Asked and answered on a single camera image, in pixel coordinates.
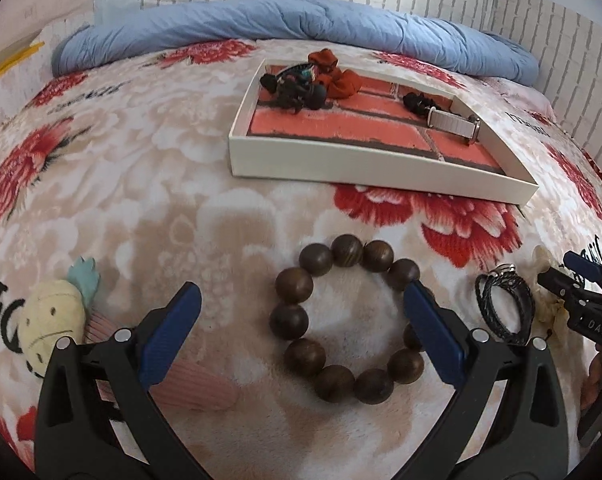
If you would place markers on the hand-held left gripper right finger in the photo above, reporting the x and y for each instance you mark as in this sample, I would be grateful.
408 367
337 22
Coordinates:
433 325

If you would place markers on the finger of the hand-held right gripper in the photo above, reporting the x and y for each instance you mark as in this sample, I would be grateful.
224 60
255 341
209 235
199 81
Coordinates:
588 266
556 284

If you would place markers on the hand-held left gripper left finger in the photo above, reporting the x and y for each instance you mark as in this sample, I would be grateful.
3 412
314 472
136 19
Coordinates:
173 325

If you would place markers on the white flower hair clip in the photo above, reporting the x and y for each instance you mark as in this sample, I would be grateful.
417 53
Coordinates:
548 305

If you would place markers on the white tray with brick lining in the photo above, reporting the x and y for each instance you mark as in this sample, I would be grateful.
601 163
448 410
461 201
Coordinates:
356 130

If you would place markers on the black scrunchie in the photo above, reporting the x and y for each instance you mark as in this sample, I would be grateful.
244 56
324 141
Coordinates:
418 104

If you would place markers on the orange scrunchie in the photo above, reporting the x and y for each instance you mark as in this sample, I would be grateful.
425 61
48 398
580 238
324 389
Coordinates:
341 82

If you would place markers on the black hair claw clip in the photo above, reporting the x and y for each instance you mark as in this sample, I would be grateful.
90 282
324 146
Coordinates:
306 97

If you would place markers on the person's right hand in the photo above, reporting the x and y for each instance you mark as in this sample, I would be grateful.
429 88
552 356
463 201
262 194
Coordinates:
595 380

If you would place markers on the yellow plush pineapple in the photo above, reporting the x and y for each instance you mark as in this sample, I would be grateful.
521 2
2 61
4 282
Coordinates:
51 320

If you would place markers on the floral printed blanket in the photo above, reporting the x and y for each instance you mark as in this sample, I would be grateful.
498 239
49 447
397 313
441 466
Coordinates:
156 185

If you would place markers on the pink pillow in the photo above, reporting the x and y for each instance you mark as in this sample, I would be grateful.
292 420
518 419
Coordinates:
523 95

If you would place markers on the yellow cloth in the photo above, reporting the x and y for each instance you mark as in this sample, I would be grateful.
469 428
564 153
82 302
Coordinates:
11 62

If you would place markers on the rolled blue duvet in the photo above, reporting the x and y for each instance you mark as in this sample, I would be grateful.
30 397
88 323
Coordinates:
281 20

